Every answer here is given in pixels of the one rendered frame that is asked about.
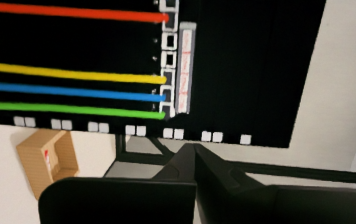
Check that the cardboard box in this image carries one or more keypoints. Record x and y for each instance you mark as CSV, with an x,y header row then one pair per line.
x,y
62,158

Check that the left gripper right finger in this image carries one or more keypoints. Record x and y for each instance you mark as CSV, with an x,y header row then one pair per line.
x,y
224,196

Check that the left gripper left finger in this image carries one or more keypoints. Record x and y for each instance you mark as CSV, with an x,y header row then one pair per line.
x,y
116,200

